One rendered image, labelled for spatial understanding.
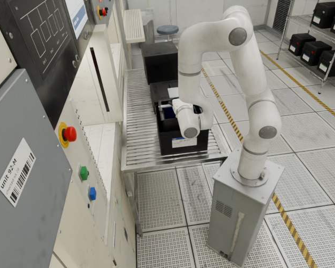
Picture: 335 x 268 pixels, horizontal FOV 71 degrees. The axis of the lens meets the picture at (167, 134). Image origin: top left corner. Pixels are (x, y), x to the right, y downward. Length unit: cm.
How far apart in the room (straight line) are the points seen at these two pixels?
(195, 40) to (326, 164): 208
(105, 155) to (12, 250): 91
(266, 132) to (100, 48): 86
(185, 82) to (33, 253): 72
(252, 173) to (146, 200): 112
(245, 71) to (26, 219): 77
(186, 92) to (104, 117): 66
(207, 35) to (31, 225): 70
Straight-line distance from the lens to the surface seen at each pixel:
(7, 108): 43
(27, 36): 57
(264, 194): 124
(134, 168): 132
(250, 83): 93
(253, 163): 118
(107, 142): 135
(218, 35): 81
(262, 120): 97
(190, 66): 90
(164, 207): 206
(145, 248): 191
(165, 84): 183
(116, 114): 145
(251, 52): 92
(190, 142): 132
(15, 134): 44
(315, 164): 264
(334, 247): 216
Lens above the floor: 172
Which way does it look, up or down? 40 degrees down
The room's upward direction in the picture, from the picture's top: 4 degrees counter-clockwise
